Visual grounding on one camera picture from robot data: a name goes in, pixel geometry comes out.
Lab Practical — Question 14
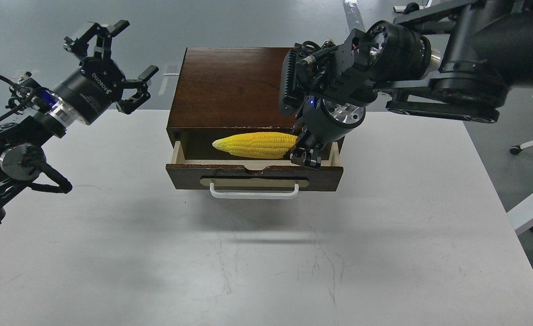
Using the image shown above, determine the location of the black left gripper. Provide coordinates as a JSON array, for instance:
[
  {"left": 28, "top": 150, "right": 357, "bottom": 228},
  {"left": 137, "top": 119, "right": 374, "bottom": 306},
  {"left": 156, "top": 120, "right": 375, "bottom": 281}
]
[{"left": 49, "top": 20, "right": 159, "bottom": 126}]

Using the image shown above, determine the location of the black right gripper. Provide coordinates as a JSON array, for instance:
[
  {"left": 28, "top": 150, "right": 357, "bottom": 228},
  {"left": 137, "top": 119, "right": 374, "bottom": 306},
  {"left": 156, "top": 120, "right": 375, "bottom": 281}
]
[{"left": 285, "top": 97, "right": 366, "bottom": 170}]

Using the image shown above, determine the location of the wooden drawer with white handle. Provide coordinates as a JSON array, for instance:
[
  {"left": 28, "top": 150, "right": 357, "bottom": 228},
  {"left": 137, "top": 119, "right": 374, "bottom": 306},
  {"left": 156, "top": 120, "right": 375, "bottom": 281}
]
[{"left": 166, "top": 129, "right": 343, "bottom": 192}]

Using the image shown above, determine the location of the yellow corn cob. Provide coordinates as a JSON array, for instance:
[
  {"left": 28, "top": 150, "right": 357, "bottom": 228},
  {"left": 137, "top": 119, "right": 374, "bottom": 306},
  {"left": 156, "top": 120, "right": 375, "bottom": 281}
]
[{"left": 211, "top": 132, "right": 298, "bottom": 159}]

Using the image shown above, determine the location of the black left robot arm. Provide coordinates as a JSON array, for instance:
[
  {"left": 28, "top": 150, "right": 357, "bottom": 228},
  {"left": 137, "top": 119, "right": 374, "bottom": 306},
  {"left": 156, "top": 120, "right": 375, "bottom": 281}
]
[{"left": 0, "top": 20, "right": 158, "bottom": 223}]

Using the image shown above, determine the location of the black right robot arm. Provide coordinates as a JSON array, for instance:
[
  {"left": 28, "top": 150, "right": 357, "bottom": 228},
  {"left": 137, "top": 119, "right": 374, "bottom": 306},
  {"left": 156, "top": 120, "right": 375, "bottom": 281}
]
[{"left": 279, "top": 0, "right": 533, "bottom": 169}]

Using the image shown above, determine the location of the dark wooden drawer cabinet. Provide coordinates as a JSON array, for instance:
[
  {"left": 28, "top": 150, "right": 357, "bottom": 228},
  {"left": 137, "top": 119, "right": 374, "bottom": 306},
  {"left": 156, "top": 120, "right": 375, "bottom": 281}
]
[{"left": 166, "top": 47, "right": 346, "bottom": 159}]

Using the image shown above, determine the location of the grey floor tape strip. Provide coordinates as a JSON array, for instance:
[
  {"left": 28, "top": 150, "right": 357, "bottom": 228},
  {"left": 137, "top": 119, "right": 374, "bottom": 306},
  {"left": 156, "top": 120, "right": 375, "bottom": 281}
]
[{"left": 341, "top": 0, "right": 366, "bottom": 32}]

